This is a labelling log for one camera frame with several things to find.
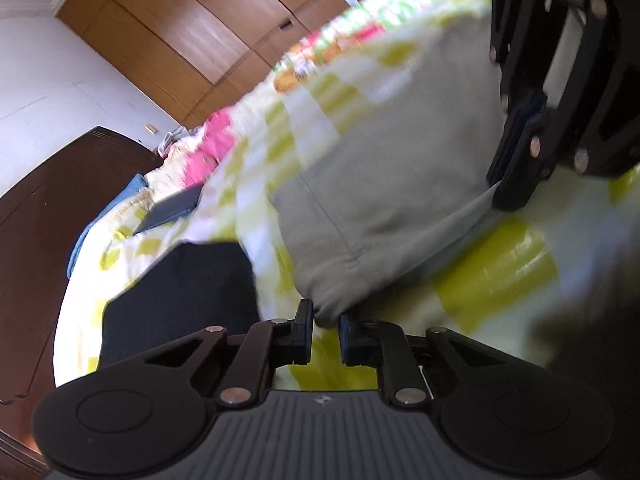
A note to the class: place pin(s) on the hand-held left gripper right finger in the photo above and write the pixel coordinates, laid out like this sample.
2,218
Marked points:
345,340

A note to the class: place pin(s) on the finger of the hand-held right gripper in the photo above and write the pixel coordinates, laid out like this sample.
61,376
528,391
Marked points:
525,175
517,35

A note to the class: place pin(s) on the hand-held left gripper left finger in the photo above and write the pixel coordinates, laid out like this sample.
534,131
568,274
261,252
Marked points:
303,332

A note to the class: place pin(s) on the grey pants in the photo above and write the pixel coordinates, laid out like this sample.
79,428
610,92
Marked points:
390,160

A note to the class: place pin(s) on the checked printed blanket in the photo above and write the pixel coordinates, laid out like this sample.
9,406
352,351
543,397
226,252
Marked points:
500,270

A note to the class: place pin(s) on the dark cloth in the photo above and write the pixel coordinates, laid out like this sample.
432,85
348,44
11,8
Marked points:
180,300

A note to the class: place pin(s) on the dark blue flat case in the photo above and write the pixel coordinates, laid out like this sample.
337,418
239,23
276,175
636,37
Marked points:
170,207

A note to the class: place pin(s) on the white patterned cloth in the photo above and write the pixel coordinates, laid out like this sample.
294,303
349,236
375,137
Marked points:
172,142

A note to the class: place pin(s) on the blue pillow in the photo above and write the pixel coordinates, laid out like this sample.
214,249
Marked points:
100,220

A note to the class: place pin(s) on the dark wooden headboard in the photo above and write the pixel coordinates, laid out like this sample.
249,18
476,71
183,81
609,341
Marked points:
40,260

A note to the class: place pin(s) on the wooden wardrobe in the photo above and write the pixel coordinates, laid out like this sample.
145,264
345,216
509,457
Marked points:
190,25

